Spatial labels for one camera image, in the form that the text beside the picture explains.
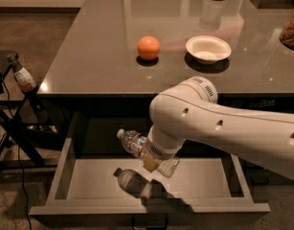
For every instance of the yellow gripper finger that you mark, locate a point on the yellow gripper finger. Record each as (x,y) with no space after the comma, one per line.
(150,164)

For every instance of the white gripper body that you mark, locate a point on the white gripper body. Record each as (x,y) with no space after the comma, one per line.
(160,151)

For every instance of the clear plastic water bottle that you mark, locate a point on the clear plastic water bottle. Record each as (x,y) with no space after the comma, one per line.
(136,143)

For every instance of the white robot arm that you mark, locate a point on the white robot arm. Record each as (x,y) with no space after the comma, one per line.
(189,111)

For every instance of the open grey top drawer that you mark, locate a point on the open grey top drawer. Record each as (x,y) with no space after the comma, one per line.
(97,184)

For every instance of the dark glass soda bottle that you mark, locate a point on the dark glass soda bottle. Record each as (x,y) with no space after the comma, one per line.
(27,86)

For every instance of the orange fruit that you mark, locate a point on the orange fruit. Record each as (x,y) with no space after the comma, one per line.
(148,48)

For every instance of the white paper bowl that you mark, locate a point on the white paper bowl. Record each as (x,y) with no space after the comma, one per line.
(208,49)

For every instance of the black side table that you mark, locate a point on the black side table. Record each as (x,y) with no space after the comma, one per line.
(22,128)

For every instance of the metal drawer handle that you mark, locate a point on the metal drawer handle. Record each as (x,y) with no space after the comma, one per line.
(150,223)

